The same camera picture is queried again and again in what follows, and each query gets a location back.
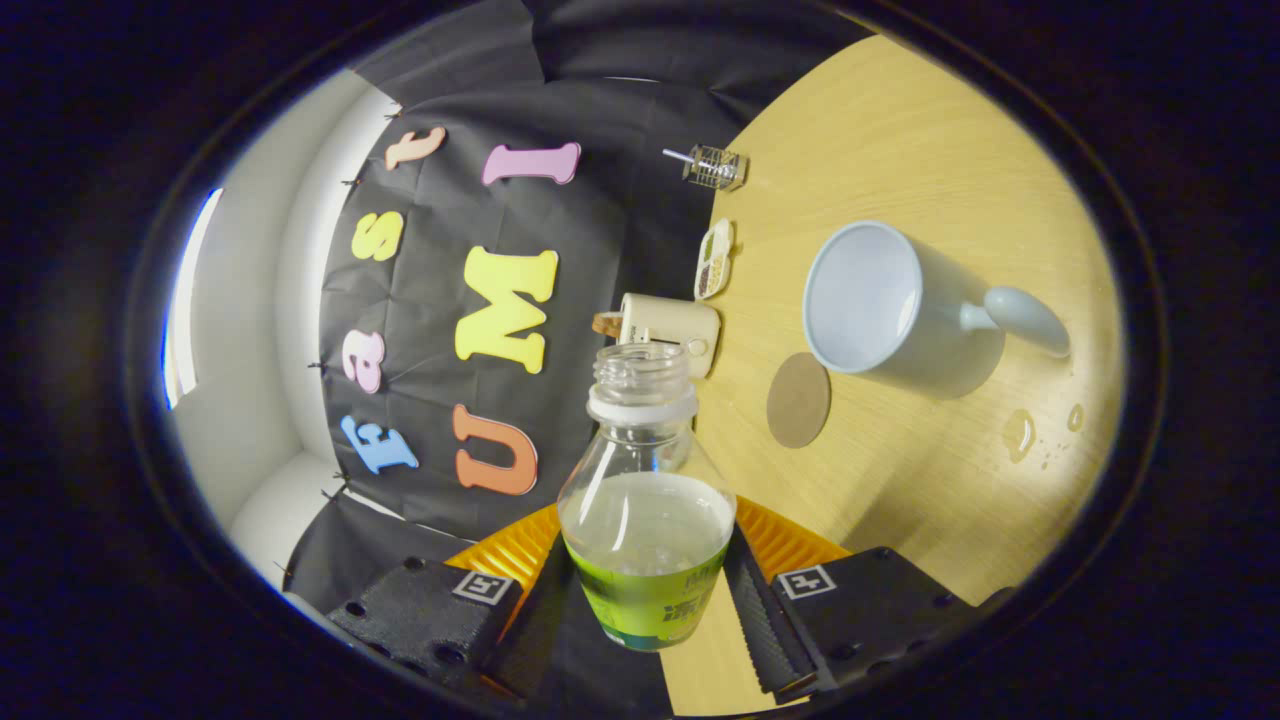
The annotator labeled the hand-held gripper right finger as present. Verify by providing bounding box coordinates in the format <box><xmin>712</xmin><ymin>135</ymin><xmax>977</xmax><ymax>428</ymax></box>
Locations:
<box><xmin>722</xmin><ymin>497</ymin><xmax>1016</xmax><ymax>701</ymax></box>

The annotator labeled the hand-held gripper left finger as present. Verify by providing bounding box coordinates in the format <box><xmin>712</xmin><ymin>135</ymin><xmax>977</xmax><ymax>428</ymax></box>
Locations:
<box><xmin>328</xmin><ymin>503</ymin><xmax>578</xmax><ymax>701</ymax></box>

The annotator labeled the round brown coaster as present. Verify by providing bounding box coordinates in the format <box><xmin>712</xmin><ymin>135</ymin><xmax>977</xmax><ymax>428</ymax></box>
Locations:
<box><xmin>766</xmin><ymin>351</ymin><xmax>832</xmax><ymax>449</ymax></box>

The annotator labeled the clear juice bottle green label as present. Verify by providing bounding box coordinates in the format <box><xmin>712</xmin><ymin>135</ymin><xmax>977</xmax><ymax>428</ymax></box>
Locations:
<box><xmin>557</xmin><ymin>342</ymin><xmax>738</xmax><ymax>653</ymax></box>

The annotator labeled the pale grey cup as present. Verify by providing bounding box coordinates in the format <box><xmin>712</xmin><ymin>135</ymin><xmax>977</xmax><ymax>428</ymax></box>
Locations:
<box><xmin>803</xmin><ymin>220</ymin><xmax>1072</xmax><ymax>391</ymax></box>

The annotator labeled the black backdrop cloth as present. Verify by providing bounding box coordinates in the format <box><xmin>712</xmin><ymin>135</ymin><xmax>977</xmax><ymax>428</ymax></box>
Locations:
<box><xmin>285</xmin><ymin>0</ymin><xmax>876</xmax><ymax>716</ymax></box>

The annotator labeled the cream toaster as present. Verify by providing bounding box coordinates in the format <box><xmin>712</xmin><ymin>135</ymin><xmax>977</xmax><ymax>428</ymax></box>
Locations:
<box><xmin>618</xmin><ymin>293</ymin><xmax>721</xmax><ymax>379</ymax></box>

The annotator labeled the white divided snack tray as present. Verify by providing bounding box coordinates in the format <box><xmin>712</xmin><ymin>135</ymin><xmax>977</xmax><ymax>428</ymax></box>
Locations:
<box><xmin>694</xmin><ymin>218</ymin><xmax>735</xmax><ymax>302</ymax></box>

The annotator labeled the ceiling light panel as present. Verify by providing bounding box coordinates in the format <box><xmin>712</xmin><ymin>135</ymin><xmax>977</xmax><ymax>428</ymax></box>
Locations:
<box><xmin>163</xmin><ymin>188</ymin><xmax>224</xmax><ymax>409</ymax></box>

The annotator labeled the wooden table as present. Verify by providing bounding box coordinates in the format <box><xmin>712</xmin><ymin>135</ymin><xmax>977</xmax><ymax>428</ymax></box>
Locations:
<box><xmin>660</xmin><ymin>35</ymin><xmax>1126</xmax><ymax>716</ymax></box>

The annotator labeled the wire mesh holder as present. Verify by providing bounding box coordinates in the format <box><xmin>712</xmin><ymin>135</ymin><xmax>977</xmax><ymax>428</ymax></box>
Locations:
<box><xmin>683</xmin><ymin>145</ymin><xmax>748</xmax><ymax>192</ymax></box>

